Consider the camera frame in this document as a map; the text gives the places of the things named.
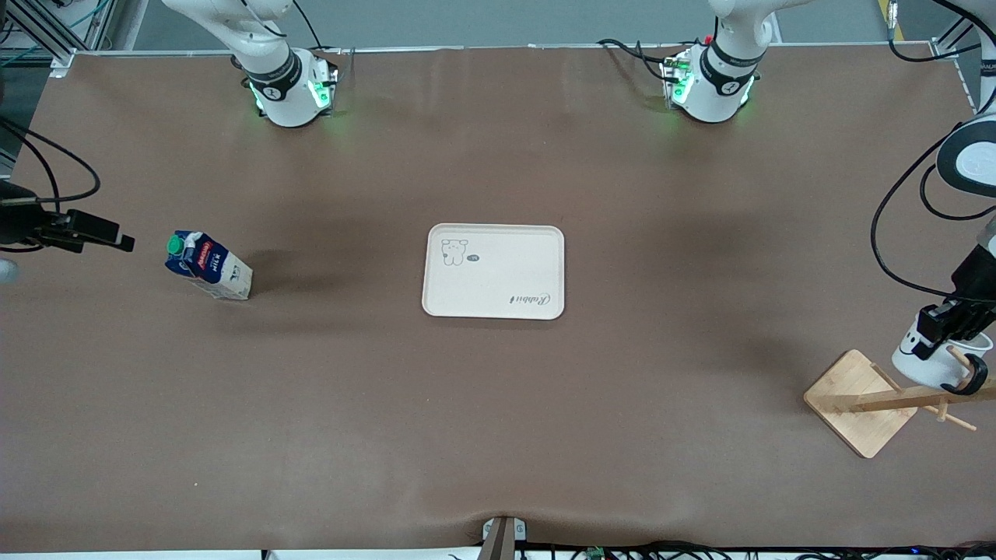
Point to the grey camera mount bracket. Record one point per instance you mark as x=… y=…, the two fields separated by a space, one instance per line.
x=502 y=537

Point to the blue white milk carton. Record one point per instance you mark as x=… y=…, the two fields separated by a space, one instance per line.
x=212 y=268

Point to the aluminium frame profile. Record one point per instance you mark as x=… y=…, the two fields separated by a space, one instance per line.
x=961 y=47
x=54 y=31

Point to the cream tray with rabbit print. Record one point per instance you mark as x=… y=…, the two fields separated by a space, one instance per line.
x=498 y=272

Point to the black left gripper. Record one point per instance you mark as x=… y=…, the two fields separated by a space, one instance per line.
x=979 y=281

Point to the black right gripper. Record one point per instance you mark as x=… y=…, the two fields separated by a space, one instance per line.
x=17 y=225

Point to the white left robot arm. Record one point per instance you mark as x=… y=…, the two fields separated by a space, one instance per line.
x=712 y=93

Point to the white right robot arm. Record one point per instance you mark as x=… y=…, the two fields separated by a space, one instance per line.
x=284 y=85

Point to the wooden cup rack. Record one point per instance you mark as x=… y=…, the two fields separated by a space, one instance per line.
x=860 y=404

